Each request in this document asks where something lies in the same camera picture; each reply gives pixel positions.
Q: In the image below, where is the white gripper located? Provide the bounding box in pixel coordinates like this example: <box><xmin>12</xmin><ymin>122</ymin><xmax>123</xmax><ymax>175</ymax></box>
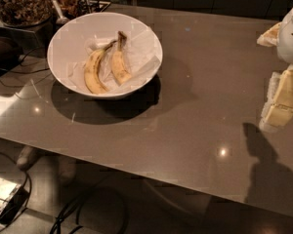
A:
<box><xmin>257</xmin><ymin>8</ymin><xmax>293</xmax><ymax>133</ymax></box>

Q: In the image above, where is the yellow banana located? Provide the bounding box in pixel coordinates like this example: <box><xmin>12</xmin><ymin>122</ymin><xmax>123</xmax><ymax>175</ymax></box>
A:
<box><xmin>111</xmin><ymin>31</ymin><xmax>131</xmax><ymax>85</ymax></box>
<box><xmin>84</xmin><ymin>40</ymin><xmax>115</xmax><ymax>94</ymax></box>

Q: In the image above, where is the white ceramic bowl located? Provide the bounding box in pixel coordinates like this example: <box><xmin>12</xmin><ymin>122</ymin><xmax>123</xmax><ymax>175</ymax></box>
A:
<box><xmin>47</xmin><ymin>13</ymin><xmax>157</xmax><ymax>99</ymax></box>

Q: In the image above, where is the dark tray with snacks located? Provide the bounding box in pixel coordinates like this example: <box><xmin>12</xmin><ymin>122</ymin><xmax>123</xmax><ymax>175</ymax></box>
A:
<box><xmin>58</xmin><ymin>0</ymin><xmax>110</xmax><ymax>19</ymax></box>

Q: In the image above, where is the glass jar of nuts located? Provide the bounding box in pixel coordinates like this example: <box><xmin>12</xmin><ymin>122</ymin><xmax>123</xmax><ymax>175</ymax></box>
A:
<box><xmin>0</xmin><ymin>0</ymin><xmax>52</xmax><ymax>27</ymax></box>

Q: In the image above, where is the black floor cable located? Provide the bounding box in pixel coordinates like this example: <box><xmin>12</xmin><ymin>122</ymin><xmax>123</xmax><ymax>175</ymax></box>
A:
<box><xmin>48</xmin><ymin>185</ymin><xmax>130</xmax><ymax>234</ymax></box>

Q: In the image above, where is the white handled scoop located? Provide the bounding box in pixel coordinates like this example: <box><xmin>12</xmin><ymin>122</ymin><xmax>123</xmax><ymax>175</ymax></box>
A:
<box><xmin>51</xmin><ymin>0</ymin><xmax>69</xmax><ymax>24</ymax></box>

